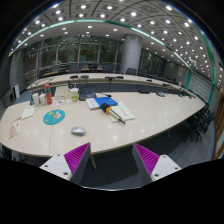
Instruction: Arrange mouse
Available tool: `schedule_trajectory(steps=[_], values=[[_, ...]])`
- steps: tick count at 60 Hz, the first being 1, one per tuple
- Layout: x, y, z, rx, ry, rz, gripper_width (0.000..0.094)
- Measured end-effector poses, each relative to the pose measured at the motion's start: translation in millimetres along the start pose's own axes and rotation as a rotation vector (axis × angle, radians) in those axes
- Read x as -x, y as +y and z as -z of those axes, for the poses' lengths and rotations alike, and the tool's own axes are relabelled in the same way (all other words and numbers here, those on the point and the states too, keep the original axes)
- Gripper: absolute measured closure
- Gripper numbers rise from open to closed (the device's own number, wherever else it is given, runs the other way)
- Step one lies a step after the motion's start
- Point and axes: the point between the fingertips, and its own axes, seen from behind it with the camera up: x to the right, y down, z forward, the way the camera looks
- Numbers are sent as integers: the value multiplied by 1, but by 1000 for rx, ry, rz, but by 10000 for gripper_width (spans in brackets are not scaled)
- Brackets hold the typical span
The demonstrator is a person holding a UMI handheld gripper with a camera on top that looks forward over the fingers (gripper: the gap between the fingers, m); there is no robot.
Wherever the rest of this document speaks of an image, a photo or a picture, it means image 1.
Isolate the grey round pillar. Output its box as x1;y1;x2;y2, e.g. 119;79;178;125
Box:
120;34;142;74

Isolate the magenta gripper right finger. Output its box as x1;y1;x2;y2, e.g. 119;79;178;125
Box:
132;144;181;185

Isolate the white paper cup green label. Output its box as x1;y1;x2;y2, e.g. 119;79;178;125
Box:
70;88;79;102

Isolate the white booklet under folder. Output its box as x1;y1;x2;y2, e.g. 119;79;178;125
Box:
86;98;99;110

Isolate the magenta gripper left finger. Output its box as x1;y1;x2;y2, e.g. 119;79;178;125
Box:
41;143;91;185

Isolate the white open notebook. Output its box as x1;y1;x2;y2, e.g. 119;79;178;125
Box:
112;102;135;121

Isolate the red white leaflet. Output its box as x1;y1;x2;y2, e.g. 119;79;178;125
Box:
9;117;21;138

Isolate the grey computer mouse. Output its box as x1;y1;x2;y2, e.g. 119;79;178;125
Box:
71;126;86;136

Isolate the round teal mouse pad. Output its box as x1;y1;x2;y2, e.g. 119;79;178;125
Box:
43;109;65;125

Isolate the black office chair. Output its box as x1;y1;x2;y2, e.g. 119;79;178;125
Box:
187;105;215;140

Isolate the long rear conference table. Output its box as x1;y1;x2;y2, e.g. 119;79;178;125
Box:
27;73;192;95

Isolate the white paper sheet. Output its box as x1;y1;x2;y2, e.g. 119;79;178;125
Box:
22;106;35;119

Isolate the red bottle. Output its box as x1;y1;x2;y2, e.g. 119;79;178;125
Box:
45;84;52;105

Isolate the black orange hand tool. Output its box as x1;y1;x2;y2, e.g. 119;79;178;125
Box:
101;103;126;124

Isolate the blue folder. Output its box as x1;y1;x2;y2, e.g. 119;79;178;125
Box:
94;97;118;107

